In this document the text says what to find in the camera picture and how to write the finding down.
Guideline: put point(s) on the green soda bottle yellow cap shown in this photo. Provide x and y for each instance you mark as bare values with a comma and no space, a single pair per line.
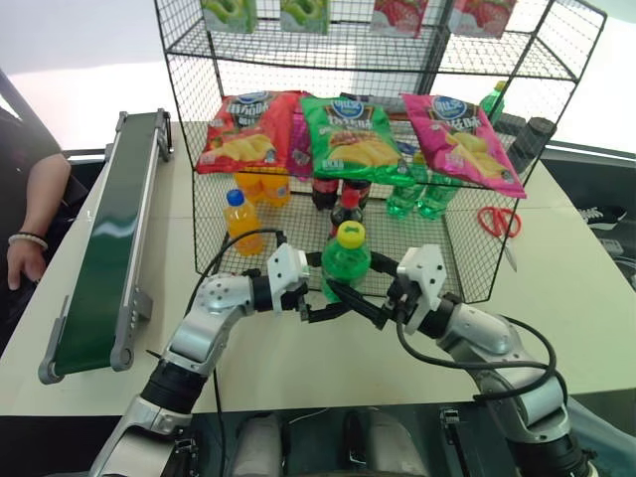
345,263

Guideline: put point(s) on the red strawberry drink carton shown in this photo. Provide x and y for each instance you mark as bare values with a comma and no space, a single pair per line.
482,16
400,17

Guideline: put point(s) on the green bottle outside rack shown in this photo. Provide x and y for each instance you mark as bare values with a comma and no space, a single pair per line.
492,104

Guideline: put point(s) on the red chips bag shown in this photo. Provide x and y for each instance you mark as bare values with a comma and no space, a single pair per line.
248,134

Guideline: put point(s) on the person's hand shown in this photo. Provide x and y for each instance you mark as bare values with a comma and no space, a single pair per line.
27,261

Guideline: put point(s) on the black cylinder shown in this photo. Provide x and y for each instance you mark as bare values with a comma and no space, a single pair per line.
529,141

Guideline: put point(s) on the black flat box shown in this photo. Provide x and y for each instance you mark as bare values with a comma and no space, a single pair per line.
512,121

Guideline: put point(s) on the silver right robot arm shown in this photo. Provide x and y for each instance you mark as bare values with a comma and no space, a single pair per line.
477,328

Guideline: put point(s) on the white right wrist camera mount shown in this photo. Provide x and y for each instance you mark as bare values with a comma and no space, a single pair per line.
422,268

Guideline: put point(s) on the pink chips bag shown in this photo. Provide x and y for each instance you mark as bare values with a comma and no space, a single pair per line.
462,144

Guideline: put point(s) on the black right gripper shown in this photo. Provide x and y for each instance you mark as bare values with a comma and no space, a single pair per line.
401,303

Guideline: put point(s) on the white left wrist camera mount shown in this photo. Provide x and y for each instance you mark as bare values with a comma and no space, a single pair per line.
285,261

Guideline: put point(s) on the green conveyor belt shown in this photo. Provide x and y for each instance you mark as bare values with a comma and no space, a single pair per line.
114,223

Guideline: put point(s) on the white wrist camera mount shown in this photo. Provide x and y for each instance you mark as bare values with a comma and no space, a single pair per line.
422,268
285,261

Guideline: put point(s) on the person's forearm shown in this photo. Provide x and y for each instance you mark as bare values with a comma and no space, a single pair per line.
45,194

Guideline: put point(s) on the purple snack bag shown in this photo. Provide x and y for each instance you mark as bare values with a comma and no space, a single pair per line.
299,149

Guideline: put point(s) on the cola bottle red cap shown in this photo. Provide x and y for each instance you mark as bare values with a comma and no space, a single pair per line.
346,208

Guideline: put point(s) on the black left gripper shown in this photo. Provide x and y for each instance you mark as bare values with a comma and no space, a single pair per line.
298,294

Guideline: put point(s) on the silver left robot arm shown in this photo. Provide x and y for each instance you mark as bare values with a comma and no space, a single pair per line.
213,298

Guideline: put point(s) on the green drink carton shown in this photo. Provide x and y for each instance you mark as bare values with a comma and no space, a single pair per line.
228,15
304,16

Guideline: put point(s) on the orange soda bottle blue cap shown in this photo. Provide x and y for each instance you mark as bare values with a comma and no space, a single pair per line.
241,226

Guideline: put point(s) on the green chips bag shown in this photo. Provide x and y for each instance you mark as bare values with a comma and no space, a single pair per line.
350,144

